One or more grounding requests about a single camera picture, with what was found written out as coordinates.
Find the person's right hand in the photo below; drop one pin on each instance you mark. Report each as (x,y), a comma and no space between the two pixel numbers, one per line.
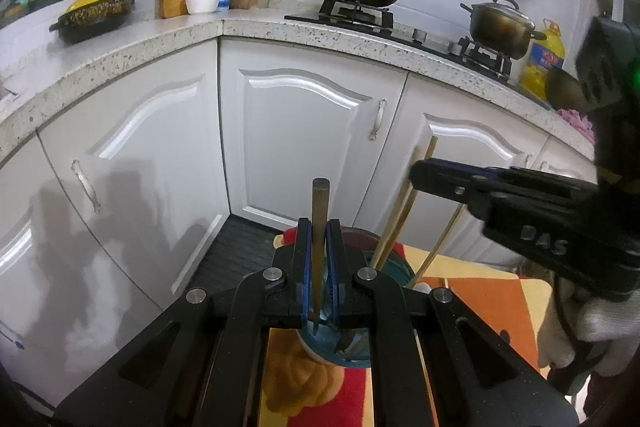
(605,327)

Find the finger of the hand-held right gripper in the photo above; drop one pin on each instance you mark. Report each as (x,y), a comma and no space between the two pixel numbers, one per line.
(530,182)
(450,187)

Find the black clay pot yellow lid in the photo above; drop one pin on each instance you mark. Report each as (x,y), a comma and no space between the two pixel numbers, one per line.
(92,14)

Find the steel pot with lid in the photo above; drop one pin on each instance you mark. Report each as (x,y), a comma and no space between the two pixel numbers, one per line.
(500,29)

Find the speckled stone countertop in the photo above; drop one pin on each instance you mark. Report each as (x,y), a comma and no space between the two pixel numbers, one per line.
(150,42)

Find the black ribbed floor mat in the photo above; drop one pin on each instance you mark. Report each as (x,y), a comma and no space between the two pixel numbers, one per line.
(235,257)

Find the yellow cooking oil bottle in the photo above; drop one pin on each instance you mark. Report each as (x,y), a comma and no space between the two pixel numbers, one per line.
(542,62)

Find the teal transparent utensil holder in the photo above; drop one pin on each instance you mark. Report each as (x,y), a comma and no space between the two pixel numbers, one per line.
(350,357)

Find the black gas stove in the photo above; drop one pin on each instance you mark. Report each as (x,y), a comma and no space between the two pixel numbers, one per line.
(400,34)

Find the dark metal bowl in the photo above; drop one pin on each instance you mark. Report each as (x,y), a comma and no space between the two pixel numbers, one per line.
(562,89)

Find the orange yellow red patterned blanket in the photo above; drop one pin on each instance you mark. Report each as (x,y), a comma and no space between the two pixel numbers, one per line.
(480,307)

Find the white cabinet door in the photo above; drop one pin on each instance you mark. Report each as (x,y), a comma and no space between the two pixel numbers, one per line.
(465,142)
(565,157)
(300,132)
(150,147)
(50,257)

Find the white bowl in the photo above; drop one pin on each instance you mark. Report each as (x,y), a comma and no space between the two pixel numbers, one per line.
(202,4)

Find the thin gold-coloured utensil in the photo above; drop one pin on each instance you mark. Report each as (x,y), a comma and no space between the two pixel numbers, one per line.
(445,239)

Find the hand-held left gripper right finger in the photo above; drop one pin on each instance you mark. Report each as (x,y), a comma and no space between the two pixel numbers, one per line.
(332,277)

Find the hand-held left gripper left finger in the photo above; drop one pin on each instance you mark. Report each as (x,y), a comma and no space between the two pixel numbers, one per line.
(306,277)

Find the pink cloth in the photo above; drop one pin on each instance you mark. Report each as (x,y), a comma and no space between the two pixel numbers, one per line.
(575,122)

